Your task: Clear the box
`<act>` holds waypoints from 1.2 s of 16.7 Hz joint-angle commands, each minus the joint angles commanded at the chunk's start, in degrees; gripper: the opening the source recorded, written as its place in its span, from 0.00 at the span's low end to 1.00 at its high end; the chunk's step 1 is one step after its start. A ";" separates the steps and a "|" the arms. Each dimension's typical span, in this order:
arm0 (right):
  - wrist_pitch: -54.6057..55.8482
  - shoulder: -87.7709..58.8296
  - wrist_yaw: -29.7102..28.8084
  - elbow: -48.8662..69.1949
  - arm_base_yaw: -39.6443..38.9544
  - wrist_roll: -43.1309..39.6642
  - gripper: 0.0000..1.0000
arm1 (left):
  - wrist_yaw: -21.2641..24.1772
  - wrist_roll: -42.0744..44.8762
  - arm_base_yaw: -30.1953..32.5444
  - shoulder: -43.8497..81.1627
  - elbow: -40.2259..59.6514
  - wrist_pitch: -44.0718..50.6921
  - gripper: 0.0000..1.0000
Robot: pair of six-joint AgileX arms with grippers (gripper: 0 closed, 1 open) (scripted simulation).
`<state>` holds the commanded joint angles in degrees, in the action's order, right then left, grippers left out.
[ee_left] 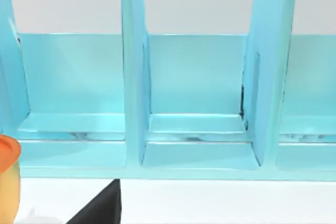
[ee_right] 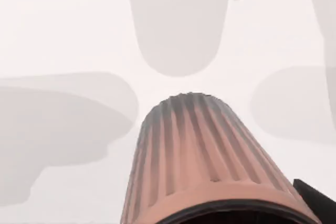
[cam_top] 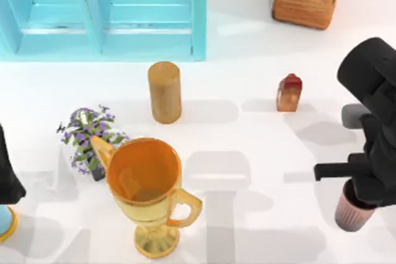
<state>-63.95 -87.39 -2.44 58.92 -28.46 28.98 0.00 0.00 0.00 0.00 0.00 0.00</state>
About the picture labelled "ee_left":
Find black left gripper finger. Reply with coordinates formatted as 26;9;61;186
65;178;122;224

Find yellow bottle with orange cap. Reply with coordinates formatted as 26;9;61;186
0;133;22;224

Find light blue rack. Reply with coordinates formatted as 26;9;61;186
0;0;336;180

